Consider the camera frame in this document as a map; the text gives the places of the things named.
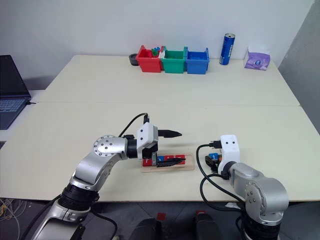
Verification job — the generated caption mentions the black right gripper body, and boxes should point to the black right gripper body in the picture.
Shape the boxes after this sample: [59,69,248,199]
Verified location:
[205,155,222,174]

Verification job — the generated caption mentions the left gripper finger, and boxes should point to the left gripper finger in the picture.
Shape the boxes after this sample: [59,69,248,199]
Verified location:
[158,129,183,139]
[156,157,187,168]

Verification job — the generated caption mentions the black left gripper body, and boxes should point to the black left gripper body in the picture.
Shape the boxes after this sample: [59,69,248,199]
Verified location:
[141,142,159,167]

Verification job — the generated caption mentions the red letter o block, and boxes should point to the red letter o block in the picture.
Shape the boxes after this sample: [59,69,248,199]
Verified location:
[173,154,187,165]

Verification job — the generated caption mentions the light wooden letter tray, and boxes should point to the light wooden letter tray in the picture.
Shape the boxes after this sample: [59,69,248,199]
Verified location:
[139,153,195,174]

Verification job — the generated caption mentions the dark rounded shape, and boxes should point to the dark rounded shape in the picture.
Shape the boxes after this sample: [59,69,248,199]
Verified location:
[192,212,225,240]
[129,217,164,240]

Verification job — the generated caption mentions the green plastic storage bin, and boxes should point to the green plastic storage bin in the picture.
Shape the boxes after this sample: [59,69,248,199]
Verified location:
[160,46,188,74]

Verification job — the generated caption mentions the blue plastic storage bin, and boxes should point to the blue plastic storage bin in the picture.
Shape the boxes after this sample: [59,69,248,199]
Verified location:
[184,47,211,75]

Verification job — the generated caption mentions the red plastic storage bin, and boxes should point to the red plastic storage bin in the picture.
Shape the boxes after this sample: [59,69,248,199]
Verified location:
[135,44,164,74]

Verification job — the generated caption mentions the dark grey round holder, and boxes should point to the dark grey round holder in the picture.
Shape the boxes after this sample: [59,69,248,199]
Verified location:
[128,52,141,67]

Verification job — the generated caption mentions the purple tissue pack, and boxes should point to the purple tissue pack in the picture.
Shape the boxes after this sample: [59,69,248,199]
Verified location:
[243,44,272,71]

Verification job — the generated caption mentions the blue drink can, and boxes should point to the blue drink can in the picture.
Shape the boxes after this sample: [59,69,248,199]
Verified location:
[219,32,237,66]

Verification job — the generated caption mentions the dark grey laptop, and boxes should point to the dark grey laptop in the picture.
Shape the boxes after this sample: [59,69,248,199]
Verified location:
[0,54,32,131]

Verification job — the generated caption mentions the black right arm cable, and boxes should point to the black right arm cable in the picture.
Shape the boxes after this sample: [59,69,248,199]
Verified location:
[195,140,247,212]

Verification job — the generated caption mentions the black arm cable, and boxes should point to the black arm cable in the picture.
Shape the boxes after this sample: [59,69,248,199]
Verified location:
[118,112,151,138]
[195,140,247,212]

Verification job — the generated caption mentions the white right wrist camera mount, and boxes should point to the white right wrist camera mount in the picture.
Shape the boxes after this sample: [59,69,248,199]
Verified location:
[217,134,241,176]

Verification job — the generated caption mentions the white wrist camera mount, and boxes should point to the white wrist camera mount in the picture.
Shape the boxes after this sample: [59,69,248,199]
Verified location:
[217,134,241,176]
[136,122,160,151]

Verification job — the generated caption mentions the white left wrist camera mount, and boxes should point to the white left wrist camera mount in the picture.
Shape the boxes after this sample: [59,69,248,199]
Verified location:
[136,122,160,151]

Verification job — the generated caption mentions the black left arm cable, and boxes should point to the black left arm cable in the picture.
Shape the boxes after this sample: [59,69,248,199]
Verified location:
[118,112,151,138]

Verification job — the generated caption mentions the black robot torso cable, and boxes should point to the black robot torso cable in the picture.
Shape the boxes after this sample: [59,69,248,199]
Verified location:
[89,210,119,239]

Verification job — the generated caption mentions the white thin wires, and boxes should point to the white thin wires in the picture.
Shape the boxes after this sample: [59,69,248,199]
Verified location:
[0,198,27,240]

